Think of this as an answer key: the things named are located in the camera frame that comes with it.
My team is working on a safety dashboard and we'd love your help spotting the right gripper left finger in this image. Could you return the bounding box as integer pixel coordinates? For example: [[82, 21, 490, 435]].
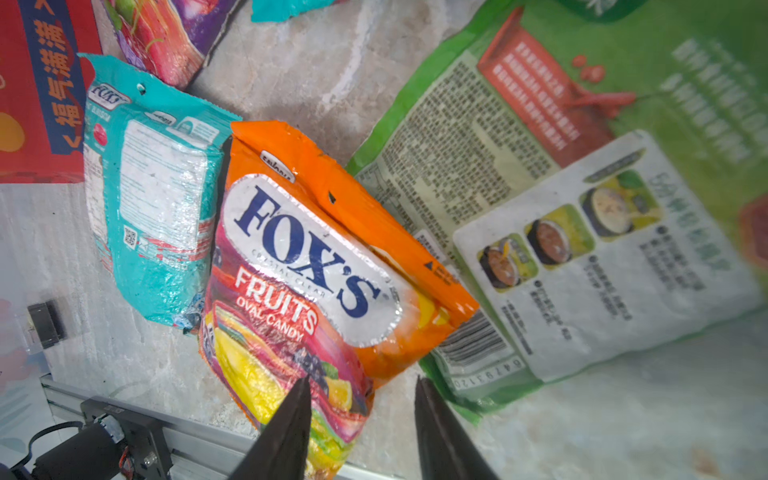
[[228, 377, 312, 480]]

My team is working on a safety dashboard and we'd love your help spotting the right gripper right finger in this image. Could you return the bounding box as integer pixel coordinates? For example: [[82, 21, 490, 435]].
[[415, 377, 498, 480]]

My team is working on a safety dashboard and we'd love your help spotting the orange Fox's fruits candy bag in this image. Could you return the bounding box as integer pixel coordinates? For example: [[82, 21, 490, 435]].
[[199, 121, 479, 479]]

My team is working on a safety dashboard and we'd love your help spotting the red paper gift bag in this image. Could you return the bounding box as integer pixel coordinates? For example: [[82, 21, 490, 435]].
[[1, 1, 101, 184]]

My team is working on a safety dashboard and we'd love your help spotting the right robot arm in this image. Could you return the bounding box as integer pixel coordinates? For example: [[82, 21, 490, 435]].
[[1, 378, 497, 479]]

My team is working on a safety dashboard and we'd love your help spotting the teal Fox's candy bag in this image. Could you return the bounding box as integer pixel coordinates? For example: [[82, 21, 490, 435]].
[[82, 54, 238, 332]]

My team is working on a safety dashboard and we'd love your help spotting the light green snack bag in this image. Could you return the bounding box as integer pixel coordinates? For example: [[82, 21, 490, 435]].
[[347, 1, 767, 422]]

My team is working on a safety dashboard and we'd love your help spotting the teal candy bag right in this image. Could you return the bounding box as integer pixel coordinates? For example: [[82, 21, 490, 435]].
[[251, 0, 341, 23]]

